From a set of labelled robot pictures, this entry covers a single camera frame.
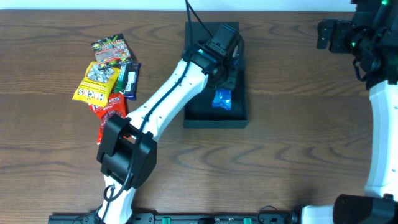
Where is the dark green box with lid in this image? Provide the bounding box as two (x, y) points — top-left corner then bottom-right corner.
(182, 22), (248, 128)

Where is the dark blue snack bar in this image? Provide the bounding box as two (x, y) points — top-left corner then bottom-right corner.
(124, 63), (141, 100)

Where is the Haribo gummy candy bag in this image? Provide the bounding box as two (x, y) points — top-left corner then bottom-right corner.
(91, 33), (133, 68)

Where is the blue Oreo cookie pack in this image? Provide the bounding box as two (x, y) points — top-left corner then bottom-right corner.
(211, 89), (232, 110)

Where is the green snack bar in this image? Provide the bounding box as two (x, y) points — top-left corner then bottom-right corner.
(114, 64), (130, 94)

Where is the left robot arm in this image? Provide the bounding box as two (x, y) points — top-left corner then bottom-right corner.
(95, 23), (242, 223)

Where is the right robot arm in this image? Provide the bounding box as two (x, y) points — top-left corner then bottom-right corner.
(291, 0), (397, 223)

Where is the red candy bag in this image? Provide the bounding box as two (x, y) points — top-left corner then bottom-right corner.
(89, 93), (127, 145)

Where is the yellow snack bag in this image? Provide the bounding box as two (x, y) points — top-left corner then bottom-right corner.
(72, 62), (120, 107)

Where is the black mounting rail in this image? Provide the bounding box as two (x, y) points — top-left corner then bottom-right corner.
(48, 212), (301, 224)

